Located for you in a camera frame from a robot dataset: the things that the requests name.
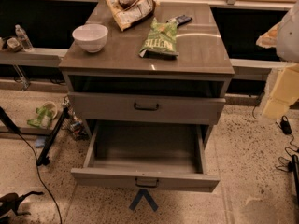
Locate grey drawer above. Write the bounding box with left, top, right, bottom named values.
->
left=68, top=92, right=225, bottom=125
left=71, top=121, right=220, bottom=192

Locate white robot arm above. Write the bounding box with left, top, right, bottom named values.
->
left=256, top=1, right=299, bottom=63

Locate grey drawer cabinet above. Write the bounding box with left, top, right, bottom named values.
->
left=59, top=3, right=234, bottom=139

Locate green chip bag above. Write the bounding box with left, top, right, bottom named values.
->
left=139, top=18, right=178, bottom=58

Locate white ceramic bowl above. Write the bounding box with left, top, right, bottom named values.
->
left=72, top=23, right=108, bottom=53

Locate dark blue snack wrapper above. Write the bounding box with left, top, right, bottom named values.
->
left=167, top=15, right=192, bottom=26

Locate beige crumpled chip bag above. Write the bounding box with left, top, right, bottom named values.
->
left=106, top=0, right=156, bottom=31

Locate green and white cloth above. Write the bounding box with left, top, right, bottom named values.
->
left=27, top=101, right=58, bottom=129

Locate black tripod leg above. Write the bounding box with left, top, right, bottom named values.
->
left=36, top=107, right=69, bottom=166

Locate yellow foam padding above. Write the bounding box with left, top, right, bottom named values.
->
left=262, top=63, right=299, bottom=119

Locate clear plastic water bottle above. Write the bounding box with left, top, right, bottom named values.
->
left=15, top=24, right=34, bottom=52

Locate black power adapter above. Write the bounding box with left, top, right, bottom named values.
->
left=280, top=116, right=292, bottom=135

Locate small bowl on shelf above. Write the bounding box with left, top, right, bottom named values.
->
left=1, top=36, right=22, bottom=52

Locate dark object bottom left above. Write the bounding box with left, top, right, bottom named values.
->
left=0, top=191, right=43, bottom=218

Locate wire basket with clutter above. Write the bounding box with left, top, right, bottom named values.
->
left=62, top=96, right=89, bottom=141

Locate right grey shelf rail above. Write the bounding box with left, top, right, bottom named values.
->
left=231, top=59, right=287, bottom=81

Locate grey shelf rail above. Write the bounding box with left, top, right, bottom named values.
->
left=0, top=48, right=67, bottom=68
left=231, top=59, right=287, bottom=81

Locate black floor cable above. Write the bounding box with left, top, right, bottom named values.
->
left=0, top=106, right=64, bottom=224

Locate left grey shelf rail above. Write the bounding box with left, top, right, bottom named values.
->
left=0, top=48, right=67, bottom=68

